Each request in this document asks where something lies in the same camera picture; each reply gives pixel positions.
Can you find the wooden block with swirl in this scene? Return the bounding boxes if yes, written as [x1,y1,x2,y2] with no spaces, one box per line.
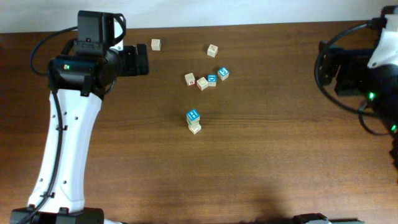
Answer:
[188,124,201,134]

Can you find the wooden block cluster bottom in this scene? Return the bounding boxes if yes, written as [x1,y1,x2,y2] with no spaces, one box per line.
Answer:
[186,109,200,121]

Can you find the wooden block cluster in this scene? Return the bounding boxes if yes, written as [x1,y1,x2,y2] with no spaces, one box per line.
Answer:
[184,73,196,86]
[187,118,200,126]
[186,109,200,121]

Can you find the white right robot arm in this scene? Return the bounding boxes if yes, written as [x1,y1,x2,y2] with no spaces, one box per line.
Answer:
[314,5,397,166]

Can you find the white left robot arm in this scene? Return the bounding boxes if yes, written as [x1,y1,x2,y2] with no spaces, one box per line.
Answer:
[10,11,149,223]

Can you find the wooden block far left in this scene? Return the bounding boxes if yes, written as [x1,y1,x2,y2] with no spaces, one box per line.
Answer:
[151,39,161,51]

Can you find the wooden block beside blue D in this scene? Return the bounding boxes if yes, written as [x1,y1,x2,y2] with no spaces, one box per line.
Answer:
[196,77,208,91]

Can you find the wooden block far right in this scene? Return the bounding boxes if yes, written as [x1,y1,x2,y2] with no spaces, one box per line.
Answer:
[207,44,218,57]

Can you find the blue letter D block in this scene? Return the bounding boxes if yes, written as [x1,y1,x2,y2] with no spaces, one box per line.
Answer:
[207,75,217,86]

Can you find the blue number five block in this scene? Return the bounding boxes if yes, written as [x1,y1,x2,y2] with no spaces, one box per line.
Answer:
[218,67,229,81]

